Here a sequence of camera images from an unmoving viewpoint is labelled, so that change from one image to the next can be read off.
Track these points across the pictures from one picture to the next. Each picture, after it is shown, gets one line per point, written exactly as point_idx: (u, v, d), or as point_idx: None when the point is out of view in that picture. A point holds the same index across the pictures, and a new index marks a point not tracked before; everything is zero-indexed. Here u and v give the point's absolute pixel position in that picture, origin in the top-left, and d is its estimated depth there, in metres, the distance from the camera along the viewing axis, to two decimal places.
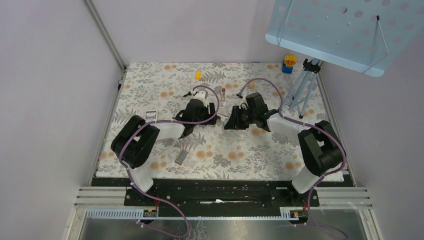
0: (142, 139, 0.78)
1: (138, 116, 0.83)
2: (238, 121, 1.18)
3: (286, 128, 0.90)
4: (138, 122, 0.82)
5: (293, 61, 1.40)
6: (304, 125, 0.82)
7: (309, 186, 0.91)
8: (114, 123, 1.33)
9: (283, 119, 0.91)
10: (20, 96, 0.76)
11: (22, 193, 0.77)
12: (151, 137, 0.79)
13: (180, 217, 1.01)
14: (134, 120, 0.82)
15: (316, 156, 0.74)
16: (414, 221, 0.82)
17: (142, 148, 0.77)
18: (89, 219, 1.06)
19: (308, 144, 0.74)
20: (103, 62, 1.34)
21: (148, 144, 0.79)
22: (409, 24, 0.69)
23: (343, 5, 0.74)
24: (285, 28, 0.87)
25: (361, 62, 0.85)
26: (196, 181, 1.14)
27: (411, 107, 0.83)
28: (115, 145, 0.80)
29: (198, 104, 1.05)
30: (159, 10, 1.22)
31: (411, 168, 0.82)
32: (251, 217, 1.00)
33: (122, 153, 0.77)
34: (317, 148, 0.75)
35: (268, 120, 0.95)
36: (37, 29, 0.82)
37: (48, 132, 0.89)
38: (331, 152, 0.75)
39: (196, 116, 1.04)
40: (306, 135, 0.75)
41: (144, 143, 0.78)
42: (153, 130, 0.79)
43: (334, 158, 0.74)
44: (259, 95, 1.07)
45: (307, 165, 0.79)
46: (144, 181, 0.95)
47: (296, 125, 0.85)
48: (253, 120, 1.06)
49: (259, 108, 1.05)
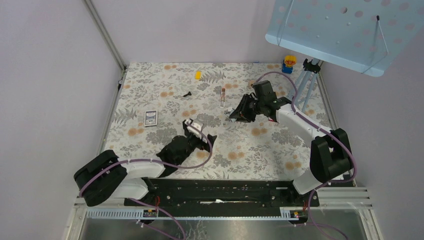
0: (106, 178, 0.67)
1: (112, 151, 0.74)
2: (245, 108, 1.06)
3: (298, 128, 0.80)
4: (110, 158, 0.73)
5: (293, 61, 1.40)
6: (320, 130, 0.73)
7: (310, 189, 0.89)
8: (114, 123, 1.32)
9: (294, 115, 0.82)
10: (21, 96, 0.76)
11: (22, 193, 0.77)
12: (118, 180, 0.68)
13: (168, 217, 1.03)
14: (106, 155, 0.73)
15: (325, 165, 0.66)
16: (415, 221, 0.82)
17: (103, 189, 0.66)
18: (90, 219, 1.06)
19: (320, 153, 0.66)
20: (103, 62, 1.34)
21: (113, 185, 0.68)
22: (409, 25, 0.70)
23: (343, 6, 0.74)
24: (285, 28, 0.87)
25: (361, 62, 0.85)
26: (196, 181, 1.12)
27: (411, 107, 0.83)
28: (79, 176, 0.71)
29: (181, 142, 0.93)
30: (158, 10, 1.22)
31: (412, 167, 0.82)
32: (252, 217, 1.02)
33: (83, 189, 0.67)
34: (329, 156, 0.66)
35: (279, 111, 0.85)
36: (37, 28, 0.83)
37: (49, 132, 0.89)
38: (340, 160, 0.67)
39: (177, 156, 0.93)
40: (320, 143, 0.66)
41: (107, 185, 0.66)
42: (120, 173, 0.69)
43: (342, 169, 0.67)
44: (267, 82, 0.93)
45: (312, 169, 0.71)
46: (134, 192, 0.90)
47: (310, 128, 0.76)
48: (260, 109, 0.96)
49: (269, 95, 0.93)
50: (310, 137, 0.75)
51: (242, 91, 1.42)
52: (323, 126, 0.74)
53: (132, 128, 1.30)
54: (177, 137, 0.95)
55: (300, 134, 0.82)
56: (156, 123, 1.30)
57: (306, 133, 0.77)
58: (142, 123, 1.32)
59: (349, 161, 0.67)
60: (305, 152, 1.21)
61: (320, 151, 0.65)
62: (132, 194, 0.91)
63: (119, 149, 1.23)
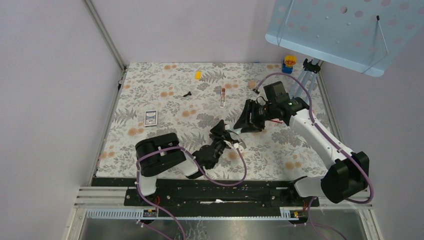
0: (165, 158, 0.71)
1: (175, 134, 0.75)
2: (254, 115, 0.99)
3: (314, 141, 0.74)
4: (171, 140, 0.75)
5: (293, 61, 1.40)
6: (340, 151, 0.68)
7: (310, 194, 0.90)
8: (114, 123, 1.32)
9: (312, 126, 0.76)
10: (21, 95, 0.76)
11: (22, 191, 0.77)
12: (173, 164, 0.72)
13: (170, 217, 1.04)
14: (172, 135, 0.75)
15: (341, 188, 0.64)
16: (415, 220, 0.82)
17: (162, 165, 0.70)
18: (90, 218, 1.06)
19: (338, 178, 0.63)
20: (103, 62, 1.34)
21: (167, 166, 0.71)
22: (409, 25, 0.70)
23: (343, 6, 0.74)
24: (285, 28, 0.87)
25: (361, 62, 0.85)
26: (196, 180, 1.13)
27: (410, 107, 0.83)
28: (141, 146, 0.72)
29: (208, 153, 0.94)
30: (159, 10, 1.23)
31: (412, 167, 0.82)
32: (251, 217, 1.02)
33: (141, 159, 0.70)
34: (346, 181, 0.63)
35: (295, 117, 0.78)
36: (37, 29, 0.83)
37: (49, 132, 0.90)
38: (356, 183, 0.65)
39: (207, 165, 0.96)
40: (340, 169, 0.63)
41: (164, 164, 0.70)
42: (179, 157, 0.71)
43: (354, 191, 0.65)
44: (280, 83, 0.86)
45: (325, 186, 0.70)
46: (146, 187, 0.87)
47: (330, 147, 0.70)
48: (272, 112, 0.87)
49: (281, 97, 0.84)
50: (329, 157, 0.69)
51: (242, 91, 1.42)
52: (344, 147, 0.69)
53: (132, 128, 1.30)
54: (204, 146, 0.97)
55: (312, 146, 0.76)
56: (156, 123, 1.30)
57: (323, 150, 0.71)
58: (142, 123, 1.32)
59: (362, 183, 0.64)
60: (306, 152, 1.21)
61: (338, 175, 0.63)
62: (149, 188, 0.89)
63: (119, 149, 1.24)
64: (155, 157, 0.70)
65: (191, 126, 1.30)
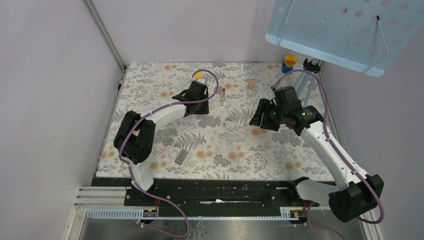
0: (139, 138, 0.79)
1: (133, 112, 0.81)
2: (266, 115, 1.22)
3: (329, 160, 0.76)
4: (134, 117, 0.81)
5: (293, 61, 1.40)
6: (355, 173, 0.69)
7: (313, 199, 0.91)
8: (114, 123, 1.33)
9: (327, 142, 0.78)
10: (20, 95, 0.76)
11: (21, 191, 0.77)
12: (149, 132, 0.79)
13: (181, 217, 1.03)
14: (129, 116, 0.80)
15: (351, 209, 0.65)
16: (415, 220, 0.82)
17: (142, 145, 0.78)
18: (90, 218, 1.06)
19: (351, 201, 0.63)
20: (103, 62, 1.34)
21: (147, 139, 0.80)
22: (410, 24, 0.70)
23: (343, 6, 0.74)
24: (285, 28, 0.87)
25: (361, 62, 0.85)
26: (196, 180, 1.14)
27: (410, 107, 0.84)
28: (116, 144, 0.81)
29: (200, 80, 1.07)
30: (159, 9, 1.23)
31: (412, 167, 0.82)
32: (252, 217, 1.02)
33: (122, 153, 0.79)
34: (358, 203, 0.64)
35: (308, 130, 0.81)
36: (36, 28, 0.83)
37: (48, 132, 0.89)
38: (366, 204, 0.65)
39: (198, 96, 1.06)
40: (353, 192, 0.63)
41: (142, 144, 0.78)
42: (149, 126, 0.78)
43: (362, 211, 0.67)
44: (292, 89, 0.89)
45: (332, 205, 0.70)
46: (145, 180, 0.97)
47: (345, 170, 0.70)
48: (283, 118, 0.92)
49: (293, 104, 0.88)
50: (342, 178, 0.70)
51: (242, 91, 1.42)
52: (360, 170, 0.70)
53: None
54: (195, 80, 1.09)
55: (325, 161, 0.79)
56: None
57: (338, 171, 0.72)
58: None
59: (373, 204, 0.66)
60: (306, 152, 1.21)
61: (352, 199, 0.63)
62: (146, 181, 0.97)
63: None
64: (134, 144, 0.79)
65: (192, 125, 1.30)
